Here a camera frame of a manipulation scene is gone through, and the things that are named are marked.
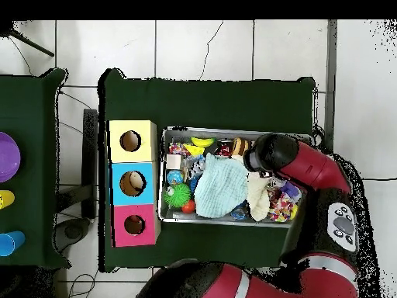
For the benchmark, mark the clear mesh bin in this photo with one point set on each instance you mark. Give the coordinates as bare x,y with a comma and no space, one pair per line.
180,217

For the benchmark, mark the purple plate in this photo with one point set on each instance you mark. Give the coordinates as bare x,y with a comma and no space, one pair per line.
7,156

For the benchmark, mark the yellow cup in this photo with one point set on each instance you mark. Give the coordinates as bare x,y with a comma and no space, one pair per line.
6,199

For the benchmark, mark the cream muslin cloth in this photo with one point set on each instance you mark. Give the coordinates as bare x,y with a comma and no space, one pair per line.
258,195

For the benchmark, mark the red ball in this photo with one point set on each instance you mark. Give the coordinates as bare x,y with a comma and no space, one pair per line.
189,207

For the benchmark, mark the green spiky ball with eyes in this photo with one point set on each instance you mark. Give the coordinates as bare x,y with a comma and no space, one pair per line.
178,195

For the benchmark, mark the wooden box with three holes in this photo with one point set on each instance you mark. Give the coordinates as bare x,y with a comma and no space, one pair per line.
118,186

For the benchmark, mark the plain wooden block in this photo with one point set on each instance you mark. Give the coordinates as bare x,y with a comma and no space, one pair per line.
174,161

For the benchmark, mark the yellow cheese wedge toy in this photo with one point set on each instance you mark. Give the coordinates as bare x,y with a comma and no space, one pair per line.
194,150

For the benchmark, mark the dark green tablecloth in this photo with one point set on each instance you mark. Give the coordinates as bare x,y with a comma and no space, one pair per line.
217,99

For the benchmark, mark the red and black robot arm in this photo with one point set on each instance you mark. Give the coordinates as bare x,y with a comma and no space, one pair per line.
310,164

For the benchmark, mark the black tripod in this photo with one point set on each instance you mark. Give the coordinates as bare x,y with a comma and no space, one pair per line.
7,28

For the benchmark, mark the blue cup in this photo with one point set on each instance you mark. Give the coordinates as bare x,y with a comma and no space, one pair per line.
11,243

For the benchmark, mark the blue globe ball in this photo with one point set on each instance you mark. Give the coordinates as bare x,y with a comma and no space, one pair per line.
175,177

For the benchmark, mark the dark green side table cloth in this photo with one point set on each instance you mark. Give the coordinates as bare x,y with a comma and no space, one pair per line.
37,124

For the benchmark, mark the mint green muslin cloth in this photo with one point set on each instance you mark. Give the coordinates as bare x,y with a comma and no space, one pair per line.
220,186

